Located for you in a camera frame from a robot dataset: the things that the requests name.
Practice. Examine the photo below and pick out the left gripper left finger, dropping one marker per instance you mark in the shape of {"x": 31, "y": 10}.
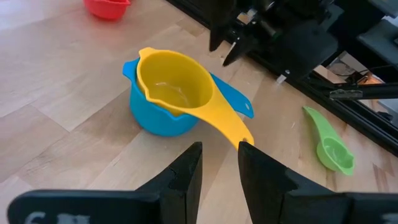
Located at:
{"x": 155, "y": 205}

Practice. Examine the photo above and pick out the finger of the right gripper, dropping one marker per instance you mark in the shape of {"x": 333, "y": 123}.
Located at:
{"x": 220, "y": 28}
{"x": 242, "y": 46}

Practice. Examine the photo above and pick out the cyan plastic measuring cup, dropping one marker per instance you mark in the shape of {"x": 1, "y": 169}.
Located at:
{"x": 155, "y": 121}

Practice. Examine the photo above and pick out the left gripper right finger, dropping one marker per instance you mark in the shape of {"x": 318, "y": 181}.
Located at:
{"x": 280, "y": 202}

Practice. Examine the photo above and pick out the red plastic measuring cup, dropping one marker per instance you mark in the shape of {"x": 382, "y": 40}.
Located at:
{"x": 107, "y": 7}

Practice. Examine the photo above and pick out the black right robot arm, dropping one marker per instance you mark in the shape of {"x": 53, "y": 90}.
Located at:
{"x": 308, "y": 53}

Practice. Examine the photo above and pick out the yellow plastic measuring cup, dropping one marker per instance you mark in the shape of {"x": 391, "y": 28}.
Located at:
{"x": 177, "y": 81}

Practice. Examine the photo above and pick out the green plastic measuring cup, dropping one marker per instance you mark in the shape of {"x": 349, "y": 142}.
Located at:
{"x": 334, "y": 152}

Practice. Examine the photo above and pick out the black aluminium table frame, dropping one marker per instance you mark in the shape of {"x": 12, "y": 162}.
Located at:
{"x": 373, "y": 130}

